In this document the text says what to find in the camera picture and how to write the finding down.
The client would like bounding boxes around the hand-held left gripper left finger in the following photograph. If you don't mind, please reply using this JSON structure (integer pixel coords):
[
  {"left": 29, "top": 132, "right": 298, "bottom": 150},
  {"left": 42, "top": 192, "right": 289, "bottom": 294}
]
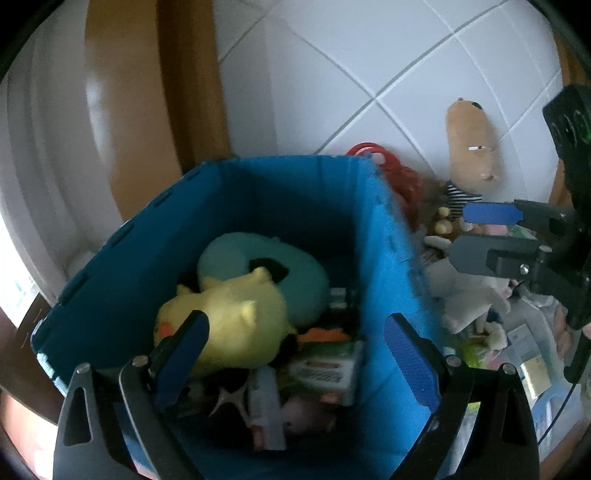
[{"left": 53, "top": 310, "right": 211, "bottom": 480}]

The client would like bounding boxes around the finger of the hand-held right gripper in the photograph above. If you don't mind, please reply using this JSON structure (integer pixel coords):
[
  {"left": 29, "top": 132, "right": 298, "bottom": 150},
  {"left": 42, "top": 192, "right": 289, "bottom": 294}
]
[
  {"left": 463, "top": 199, "right": 573, "bottom": 232},
  {"left": 449, "top": 234, "right": 552, "bottom": 278}
]

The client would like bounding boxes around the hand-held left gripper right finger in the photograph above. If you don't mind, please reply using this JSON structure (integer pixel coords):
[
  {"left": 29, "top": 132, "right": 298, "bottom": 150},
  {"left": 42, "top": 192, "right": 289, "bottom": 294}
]
[{"left": 384, "top": 313, "right": 541, "bottom": 480}]

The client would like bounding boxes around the grey rabbit plush toy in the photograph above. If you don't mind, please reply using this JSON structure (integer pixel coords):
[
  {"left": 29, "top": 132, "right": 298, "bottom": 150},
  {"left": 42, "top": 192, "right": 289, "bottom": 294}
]
[{"left": 422, "top": 256, "right": 511, "bottom": 333}]

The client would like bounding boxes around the yellow plush toy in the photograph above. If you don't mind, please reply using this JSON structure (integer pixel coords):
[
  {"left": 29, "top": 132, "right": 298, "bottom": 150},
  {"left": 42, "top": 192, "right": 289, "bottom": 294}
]
[{"left": 154, "top": 267, "right": 298, "bottom": 379}]

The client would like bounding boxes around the pink green tissue packet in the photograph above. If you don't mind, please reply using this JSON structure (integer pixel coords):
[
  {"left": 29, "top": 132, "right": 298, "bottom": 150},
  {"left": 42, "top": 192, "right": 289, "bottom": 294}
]
[{"left": 288, "top": 340, "right": 365, "bottom": 407}]

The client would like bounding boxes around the orange black toy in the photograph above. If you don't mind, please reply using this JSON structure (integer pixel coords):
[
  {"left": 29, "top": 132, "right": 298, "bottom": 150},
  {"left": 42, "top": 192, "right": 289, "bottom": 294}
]
[{"left": 295, "top": 325, "right": 352, "bottom": 345}]

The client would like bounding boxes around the white tube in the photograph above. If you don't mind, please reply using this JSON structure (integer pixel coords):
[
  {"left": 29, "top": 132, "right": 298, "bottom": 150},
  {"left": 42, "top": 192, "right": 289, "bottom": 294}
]
[{"left": 247, "top": 368, "right": 288, "bottom": 451}]

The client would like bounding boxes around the pink plush toy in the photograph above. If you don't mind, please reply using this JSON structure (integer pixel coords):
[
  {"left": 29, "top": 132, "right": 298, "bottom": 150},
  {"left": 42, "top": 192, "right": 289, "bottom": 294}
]
[{"left": 281, "top": 398, "right": 339, "bottom": 435}]

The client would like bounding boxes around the teal neck pillow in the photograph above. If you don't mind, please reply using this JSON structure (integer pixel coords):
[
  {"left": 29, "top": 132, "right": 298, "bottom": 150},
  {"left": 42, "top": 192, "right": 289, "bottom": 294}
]
[{"left": 198, "top": 233, "right": 329, "bottom": 326}]

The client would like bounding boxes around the cream box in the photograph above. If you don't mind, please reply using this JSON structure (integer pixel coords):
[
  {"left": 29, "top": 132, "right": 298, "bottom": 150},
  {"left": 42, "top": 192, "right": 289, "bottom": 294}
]
[{"left": 519, "top": 355, "right": 555, "bottom": 398}]

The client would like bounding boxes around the blue plastic crate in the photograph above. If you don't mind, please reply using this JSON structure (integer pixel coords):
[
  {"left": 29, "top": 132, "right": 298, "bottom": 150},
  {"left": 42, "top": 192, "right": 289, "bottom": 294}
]
[{"left": 30, "top": 154, "right": 439, "bottom": 480}]

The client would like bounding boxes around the small tan bear plush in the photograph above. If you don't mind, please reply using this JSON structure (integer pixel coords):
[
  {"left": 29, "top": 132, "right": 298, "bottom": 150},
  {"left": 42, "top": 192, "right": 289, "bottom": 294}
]
[{"left": 433, "top": 207, "right": 468, "bottom": 237}]

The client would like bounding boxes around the small white plush toy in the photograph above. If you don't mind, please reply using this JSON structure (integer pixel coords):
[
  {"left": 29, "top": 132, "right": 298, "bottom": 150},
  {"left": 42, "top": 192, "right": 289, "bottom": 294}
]
[{"left": 475, "top": 320, "right": 507, "bottom": 352}]

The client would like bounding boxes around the brown plush toy striped shirt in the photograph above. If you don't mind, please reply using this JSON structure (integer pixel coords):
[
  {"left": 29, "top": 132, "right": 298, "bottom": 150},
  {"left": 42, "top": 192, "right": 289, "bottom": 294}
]
[{"left": 443, "top": 97, "right": 502, "bottom": 222}]

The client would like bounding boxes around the red plastic toy case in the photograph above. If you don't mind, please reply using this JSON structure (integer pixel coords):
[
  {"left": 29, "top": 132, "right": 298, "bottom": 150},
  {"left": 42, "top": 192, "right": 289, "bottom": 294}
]
[{"left": 346, "top": 142, "right": 423, "bottom": 217}]

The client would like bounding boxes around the blue plastic hanger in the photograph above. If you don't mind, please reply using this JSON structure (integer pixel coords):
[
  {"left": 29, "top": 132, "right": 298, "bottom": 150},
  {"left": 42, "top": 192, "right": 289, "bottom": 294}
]
[{"left": 531, "top": 383, "right": 578, "bottom": 421}]

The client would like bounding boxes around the wooden door frame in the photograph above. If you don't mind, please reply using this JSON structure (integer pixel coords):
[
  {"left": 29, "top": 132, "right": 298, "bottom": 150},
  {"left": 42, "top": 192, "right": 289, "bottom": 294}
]
[{"left": 85, "top": 0, "right": 232, "bottom": 222}]

